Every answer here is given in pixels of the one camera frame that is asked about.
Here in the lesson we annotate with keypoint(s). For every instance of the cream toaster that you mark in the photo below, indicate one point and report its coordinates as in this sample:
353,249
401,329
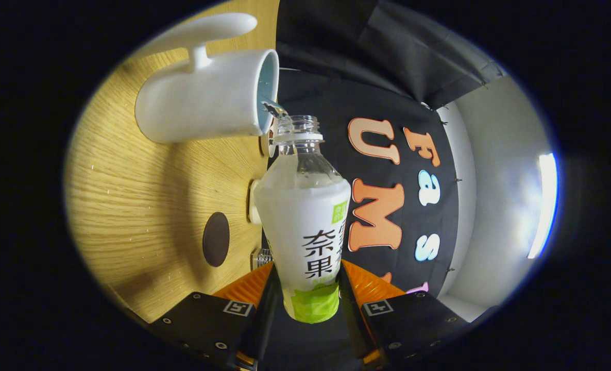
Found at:
253,203

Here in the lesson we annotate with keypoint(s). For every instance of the black backdrop cloth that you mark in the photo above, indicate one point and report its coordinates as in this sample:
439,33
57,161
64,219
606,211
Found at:
367,62

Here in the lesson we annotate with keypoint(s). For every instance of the small dish with dates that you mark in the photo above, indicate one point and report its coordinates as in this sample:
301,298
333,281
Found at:
265,141

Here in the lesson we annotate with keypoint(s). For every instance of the white cup with blue inside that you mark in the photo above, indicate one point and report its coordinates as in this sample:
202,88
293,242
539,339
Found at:
202,103

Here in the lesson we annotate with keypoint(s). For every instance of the wooden table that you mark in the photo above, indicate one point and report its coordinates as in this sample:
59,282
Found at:
146,206

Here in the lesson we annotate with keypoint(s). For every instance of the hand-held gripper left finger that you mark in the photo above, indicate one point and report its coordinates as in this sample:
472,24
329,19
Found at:
202,322

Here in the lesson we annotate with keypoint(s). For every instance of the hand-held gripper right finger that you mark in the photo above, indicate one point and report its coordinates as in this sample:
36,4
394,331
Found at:
413,319

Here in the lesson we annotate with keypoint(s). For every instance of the large ceiling light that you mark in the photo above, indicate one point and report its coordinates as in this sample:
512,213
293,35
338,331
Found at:
545,206

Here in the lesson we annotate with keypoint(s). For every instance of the white green label juice bottle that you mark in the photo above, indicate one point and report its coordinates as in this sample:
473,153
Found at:
300,226

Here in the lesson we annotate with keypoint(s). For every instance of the dark brown round coaster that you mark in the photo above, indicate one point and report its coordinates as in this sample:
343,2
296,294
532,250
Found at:
216,239

